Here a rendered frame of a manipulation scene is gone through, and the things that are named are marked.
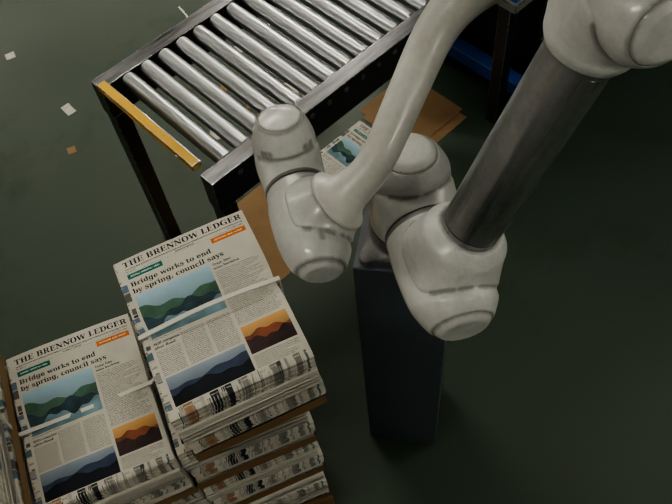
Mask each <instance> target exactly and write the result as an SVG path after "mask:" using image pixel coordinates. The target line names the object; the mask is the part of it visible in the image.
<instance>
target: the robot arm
mask: <svg viewBox="0 0 672 504"><path fill-rule="evenodd" d="M499 1H501V0H430V1H429V3H428V4H427V5H426V7H425V9H424V10H423V12H422V13H421V15H420V17H419V18H418V20H417V22H416V24H415V26H414V28H413V30H412V32H411V34H410V36H409V38H408V40H407V42H406V45H405V47H404V49H403V52H402V54H401V57H400V59H399V61H398V64H397V66H396V69H395V71H394V74H393V76H392V79H391V81H390V84H389V86H388V89H387V91H386V93H385V96H384V98H383V101H382V103H381V106H380V108H379V111H378V113H377V116H376V118H375V121H374V123H373V125H372V128H371V130H370V133H369V135H368V137H367V139H366V141H365V143H364V145H363V147H362V149H361V151H360V152H359V154H358V155H357V156H356V158H355V159H354V160H353V161H352V162H351V163H350V164H349V165H348V166H347V167H346V168H345V169H343V170H342V171H340V172H338V173H335V174H330V173H327V172H325V170H324V166H323V161H322V156H321V151H320V146H319V144H318V143H317V140H316V135H315V132H314V129H313V127H312V125H311V123H310V121H309V119H308V118H307V116H306V115H305V113H304V112H303V111H302V110H301V109H300V108H299V107H297V106H295V105H292V104H279V105H274V106H271V107H269V108H266V109H264V110H262V111H261V112H260V113H259V114H258V116H257V117H256V120H255V123H254V127H253V133H252V147H253V153H254V158H255V166H256V170H257V173H258V176H259V179H260V181H261V184H262V186H263V189H264V192H265V196H266V199H267V204H268V215H269V220H270V225H271V229H272V232H273V235H274V238H275V241H276V244H277V247H278V249H279V252H280V254H281V256H282V258H283V260H284V262H285V263H286V265H287V266H288V268H289V269H290V270H291V271H292V272H293V274H295V275H297V276H299V277H300V278H301V279H303V280H305V281H307V282H310V283H324V282H328V281H331V280H334V279H336V278H337V277H339V276H340V275H341V274H342V273H343V272H344V271H345V270H346V268H347V266H348V263H349V260H350V257H351V252H352V248H351V243H352V242H353V239H354V236H355V233H356V231H357V229H358V228H359V227H360V226H361V224H362V222H363V209H364V207H365V205H366V204H367V205H368V212H369V216H370V217H369V222H368V226H367V231H366V236H365V241H364V245H363V247H362V249H361V251H360V252H359V255H358V258H359V262H360V263H361V264H362V265H364V266H370V265H386V266H392V269H393V272H394V275H395V278H396V281H397V283H398V286H399V289H400V291H401V294H402V296H403V298H404V300H405V303H406V305H407V307H408V309H409V311H410V312H411V314H412V315H413V317H414V318H415V319H416V320H417V322H418V323H419V324H420V325H421V326H422V327H423V328H424V329H425V330H426V331H427V332H428V333H430V334H431V335H433V336H436V337H438V338H440V339H442V340H446V341H456V340H462V339H465V338H469V337H471V336H474V335H476V334H478V333H480V332H482V331H483V330H484V329H485V328H486V327H487V326H488V325H489V323H490V321H491V320H492V319H493V318H494V315H495V313H496V309H497V305H498V301H499V294H498V291H497V286H498V284H499V281H500V276H501V271H502V267H503V263H504V259H505V257H506V254H507V241H506V237H505V235H504V232H505V230H506V229H507V228H508V226H509V225H510V223H511V222H512V220H513V219H514V217H515V216H516V215H517V213H518V212H519V210H520V209H521V207H522V206H523V204H524V203H525V201H526V200H527V199H528V197H529V196H530V194H531V193H532V191H533V190H534V188H535V187H536V186H537V184H538V183H539V181H540V180H541V178H542V177H543V175H544V174H545V172H546V171H547V170H548V168H549V167H550V165H551V164H552V162H553V161H554V159H555V158H556V156H557V155H558V154H559V152H560V151H561V149H562V148H563V146H564V145H565V143H566V142H567V141H568V139H569V138H570V136H571V135H572V133H573V132H574V130H575V129H576V127H577V126H578V125H579V123H580V122H581V120H582V119H583V117H584V116H585V114H586V113H587V111H588V110H589V109H590V107H591V106H592V104H593V103H594V101H595V100H596V98H597V97H598V96H599V94H600V93H601V91H602V90H603V88H604V87H605V85H606V84H607V82H608V81H609V80H610V78H612V77H615V76H618V75H620V74H622V73H624V72H627V71H628V70H630V69H631V68H633V69H648V68H654V67H658V66H661V65H663V64H666V63H668V62H670V61H672V0H548V2H547V7H546V12H545V15H544V20H543V36H544V40H543V42H542V43H541V45H540V47H539V49H538V50H537V52H536V54H535V56H534V57H533V59H532V61H531V63H530V64H529V66H528V68H527V69H526V71H525V73H524V75H523V76H522V78H521V80H520V82H519V83H518V85H517V87H516V89H515V90H514V92H513V94H512V96H511V97H510V99H509V101H508V103H507V104H506V106H505V108H504V109H503V111H502V113H501V115H500V116H499V118H498V120H497V122H496V123H495V125H494V127H493V129H492V130H491V132H490V134H489V136H488V137H487V139H486V141H485V143H484V144H483V146H482V148H481V150H480V151H479V153H478V155H477V156H476V158H475V160H474V162H473V163H472V165H471V167H470V169H469V170H468V172H467V174H466V176H465V177H464V179H463V181H462V183H461V184H460V186H459V188H458V190H457V191H456V187H455V184H454V179H453V177H452V176H451V165H450V161H449V159H448V157H447V156H446V154H445V153H444V151H443V150H442V149H441V147H440V146H439V145H438V144H437V143H436V142H435V141H434V140H432V139H431V138H429V137H427V136H425V135H421V134H416V133H411V131H412V129H413V127H414V124H415V122H416V120H417V118H418V116H419V114H420V111H421V109H422V107H423V105H424V103H425V101H426V98H427V96H428V94H429V92H430V90H431V87H432V85H433V83H434V81H435V79H436V77H437V74H438V72H439V70H440V68H441V66H442V64H443V62H444V60H445V58H446V56H447V54H448V52H449V50H450V48H451V47H452V45H453V43H454V42H455V40H456V39H457V38H458V36H459V35H460V33H461V32H462V31H463V30H464V29H465V28H466V26H467V25H468V24H469V23H470V22H471V21H473V20H474V19H475V18H476V17H477V16H479V15H480V14H481V13H483V12H484V11H486V10H487V9H488V8H490V7H492V6H493V5H495V4H496V3H498V2H499Z"/></svg>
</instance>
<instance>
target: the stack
mask: <svg viewBox="0 0 672 504"><path fill-rule="evenodd" d="M138 336H140V335H139V333H138V331H137V329H136V327H135V326H134V324H133V323H132V321H131V320H130V317H129V316H128V314H124V315H122V316H119V317H116V318H113V319H110V320H107V321H104V322H102V323H99V324H96V325H94V326H91V327H88V328H86V329H83V330H80V331H78V332H75V333H72V334H70V335H67V336H65V337H62V338H59V339H57V340H54V341H52V342H49V343H46V344H44V345H41V346H39V347H36V348H34V349H31V350H29V351H26V352H24V353H21V354H19V355H17V356H14V357H12V358H10V359H7V360H6V365H7V366H5V367H6V373H7V378H8V383H9V388H10V393H11V399H12V404H13V409H14V414H15V420H16V425H17V430H18V435H19V440H20V446H21V451H22V456H23V461H24V466H25V472H26V477H27V482H28V487H29V492H30V498H31V503H32V504H154V503H157V502H159V501H161V500H164V499H166V498H169V497H171V496H174V495H176V494H178V493H181V492H183V491H186V490H188V489H191V488H193V487H195V488H196V486H195V484H194V480H193V477H195V478H196V481H197V483H198V484H200V483H202V482H204V481H207V480H209V479H211V478H213V477H216V476H218V475H220V474H223V473H225V472H227V471H230V470H232V469H234V468H236V467H239V466H241V465H244V464H246V463H248V462H251V461H253V460H256V459H258V458H260V457H263V456H265V455H268V454H270V453H273V452H275V451H278V450H280V449H283V448H285V447H287V446H290V445H292V444H295V443H297V442H300V441H302V440H305V439H307V438H310V437H312V436H314V432H313V431H315V426H314V421H313V419H312V417H311V414H310V412H309V411H307V412H305V413H303V414H301V415H299V416H296V417H294V418H292V419H290V420H288V421H286V422H284V423H281V424H279V425H277V426H275V427H273V428H271V429H269V430H267V431H264V432H262V433H260V434H258V435H256V436H254V437H252V438H249V439H247V440H245V441H243V442H241V443H239V444H237V445H234V446H232V447H230V448H228V449H226V450H224V451H222V452H220V453H217V454H215V455H213V456H211V457H209V458H207V459H205V460H202V461H200V462H198V460H197V459H196V458H195V456H194V455H193V452H192V450H191V449H190V447H189V445H186V444H184V442H183V440H181V438H180V437H179V434H178V432H176V433H175V431H174V428H173V426H172V425H171V424H170V421H169V419H168V416H167V413H166V411H165V408H164V405H163V403H162V400H161V397H160V394H159V392H158V389H157V386H156V383H155V380H154V378H153V375H152V372H151V369H150V367H149V364H148V361H147V358H146V355H145V352H144V348H143V345H142V344H141V342H140V341H139V338H138ZM322 462H324V457H323V453H322V451H321V449H320V446H319V444H318V442H317V441H315V442H312V443H310V444H308V445H305V446H303V447H301V448H298V449H296V450H294V451H291V452H289V453H286V454H284V455H282V456H279V457H277V458H275V459H272V460H270V461H267V462H265V463H263V464H260V465H258V466H256V467H253V468H251V469H249V470H246V471H244V472H241V473H239V474H237V475H234V476H232V477H230V478H227V479H225V480H223V481H220V482H218V483H215V484H213V485H211V486H208V487H206V488H204V489H201V490H200V488H199V487H198V486H197V488H198V491H199V492H197V493H194V494H192V495H190V496H187V497H185V498H183V499H180V500H178V501H175V502H173V503H171V504H213V503H212V501H213V502H214V504H237V503H239V502H241V501H243V500H245V499H248V498H250V497H252V496H254V495H257V494H259V493H261V492H263V491H266V490H268V489H270V488H273V487H275V486H277V485H279V484H282V483H284V482H287V481H289V480H291V479H294V478H296V477H298V476H301V475H303V474H305V473H308V472H310V471H312V470H315V469H317V468H319V467H322V466H323V463H322ZM192 475H193V477H192ZM328 486H329V485H328V483H327V480H326V478H325V475H324V472H323V471H321V472H319V473H317V474H314V475H312V476H310V477H308V478H305V479H303V480H301V481H299V482H296V483H294V484H292V485H290V486H287V487H285V488H283V489H281V490H278V491H276V492H274V493H272V494H269V495H267V496H265V497H263V498H260V499H258V500H256V501H253V502H251V503H249V504H304V503H306V502H308V501H311V500H313V499H315V498H318V497H320V496H322V495H325V494H327V493H330V490H329V488H328ZM197 488H196V489H197Z"/></svg>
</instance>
